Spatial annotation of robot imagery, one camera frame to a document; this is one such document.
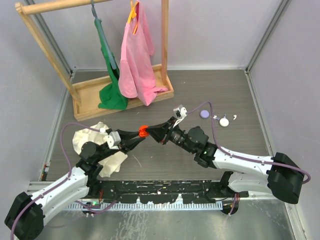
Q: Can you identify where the yellow clothes hanger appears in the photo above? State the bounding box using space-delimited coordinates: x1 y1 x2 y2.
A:
127 0 139 35

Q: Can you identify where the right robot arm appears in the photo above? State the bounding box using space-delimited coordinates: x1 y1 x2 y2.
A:
145 118 305 204

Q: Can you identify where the green shirt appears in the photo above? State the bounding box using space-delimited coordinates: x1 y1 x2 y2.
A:
93 18 130 111

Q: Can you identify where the cream crumpled cloth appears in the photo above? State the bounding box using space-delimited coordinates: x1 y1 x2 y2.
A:
72 128 128 178

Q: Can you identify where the white earbud charging case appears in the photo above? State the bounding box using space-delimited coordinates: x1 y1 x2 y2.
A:
219 117 230 128

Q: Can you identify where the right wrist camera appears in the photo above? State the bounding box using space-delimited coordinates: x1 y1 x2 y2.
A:
173 104 187 128

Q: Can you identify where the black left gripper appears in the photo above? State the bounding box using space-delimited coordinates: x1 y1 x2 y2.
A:
95 129 144 163

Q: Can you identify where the slotted cable duct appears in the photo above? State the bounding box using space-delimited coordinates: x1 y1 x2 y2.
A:
61 201 223 212

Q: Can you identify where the wooden clothes rack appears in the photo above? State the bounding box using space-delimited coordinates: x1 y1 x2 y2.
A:
15 0 174 121

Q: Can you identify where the orange earbud charging case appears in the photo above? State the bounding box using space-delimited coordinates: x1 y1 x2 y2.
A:
139 125 150 138

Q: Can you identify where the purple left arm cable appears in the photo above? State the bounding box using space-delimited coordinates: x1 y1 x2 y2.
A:
9 121 106 240

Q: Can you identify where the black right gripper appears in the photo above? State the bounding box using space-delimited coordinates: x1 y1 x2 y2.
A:
145 116 196 155

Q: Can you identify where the grey clothes hanger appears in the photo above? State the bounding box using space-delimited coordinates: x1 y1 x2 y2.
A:
90 0 118 70

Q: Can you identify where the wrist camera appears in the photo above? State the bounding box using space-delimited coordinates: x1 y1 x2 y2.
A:
173 104 187 128
106 131 122 150

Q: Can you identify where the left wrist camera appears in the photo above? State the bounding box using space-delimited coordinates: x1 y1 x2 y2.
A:
106 131 122 150

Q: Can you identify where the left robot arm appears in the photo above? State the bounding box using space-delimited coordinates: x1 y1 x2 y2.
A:
4 128 144 240

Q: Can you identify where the pink shirt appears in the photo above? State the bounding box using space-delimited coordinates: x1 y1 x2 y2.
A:
118 1 168 106

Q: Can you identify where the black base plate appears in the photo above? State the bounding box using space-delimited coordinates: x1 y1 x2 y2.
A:
88 180 234 204

